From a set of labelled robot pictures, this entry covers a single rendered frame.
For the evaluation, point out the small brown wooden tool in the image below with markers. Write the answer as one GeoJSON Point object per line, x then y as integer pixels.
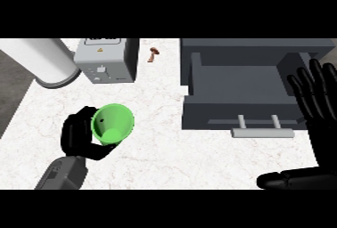
{"type": "Point", "coordinates": [153, 54]}

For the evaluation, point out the green cup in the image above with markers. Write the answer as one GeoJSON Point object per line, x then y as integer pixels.
{"type": "Point", "coordinates": [113, 124]}

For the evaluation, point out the dark grey open drawer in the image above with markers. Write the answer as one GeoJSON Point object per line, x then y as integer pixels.
{"type": "Point", "coordinates": [243, 98]}

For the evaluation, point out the grey toaster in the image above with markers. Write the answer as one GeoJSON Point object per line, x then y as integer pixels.
{"type": "Point", "coordinates": [107, 61]}

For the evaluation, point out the dark grey cabinet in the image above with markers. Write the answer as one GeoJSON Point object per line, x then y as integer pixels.
{"type": "Point", "coordinates": [264, 47]}

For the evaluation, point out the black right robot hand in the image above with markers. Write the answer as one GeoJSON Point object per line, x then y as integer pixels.
{"type": "Point", "coordinates": [317, 118]}

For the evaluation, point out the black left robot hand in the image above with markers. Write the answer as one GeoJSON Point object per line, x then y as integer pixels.
{"type": "Point", "coordinates": [76, 133]}

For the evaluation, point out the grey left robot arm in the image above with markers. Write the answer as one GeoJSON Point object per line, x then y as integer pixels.
{"type": "Point", "coordinates": [61, 173]}

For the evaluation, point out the white cylinder appliance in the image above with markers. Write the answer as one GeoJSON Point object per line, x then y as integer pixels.
{"type": "Point", "coordinates": [42, 61]}

